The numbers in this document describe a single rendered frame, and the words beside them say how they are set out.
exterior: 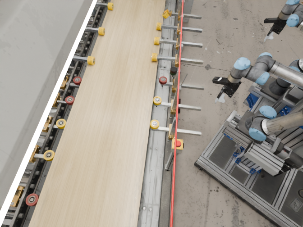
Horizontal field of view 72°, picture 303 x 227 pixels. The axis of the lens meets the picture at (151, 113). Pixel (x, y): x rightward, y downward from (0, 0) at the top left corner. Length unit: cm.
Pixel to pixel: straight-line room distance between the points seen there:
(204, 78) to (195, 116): 75
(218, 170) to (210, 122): 77
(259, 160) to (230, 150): 83
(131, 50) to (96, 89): 62
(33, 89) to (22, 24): 5
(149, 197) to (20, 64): 176
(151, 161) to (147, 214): 44
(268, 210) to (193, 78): 198
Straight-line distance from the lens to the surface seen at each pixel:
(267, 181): 272
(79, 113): 191
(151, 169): 194
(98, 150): 172
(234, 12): 500
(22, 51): 19
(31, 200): 174
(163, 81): 206
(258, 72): 130
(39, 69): 19
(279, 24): 209
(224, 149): 263
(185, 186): 259
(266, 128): 157
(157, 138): 205
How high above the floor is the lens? 248
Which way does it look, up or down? 59 degrees down
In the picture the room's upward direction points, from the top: 6 degrees clockwise
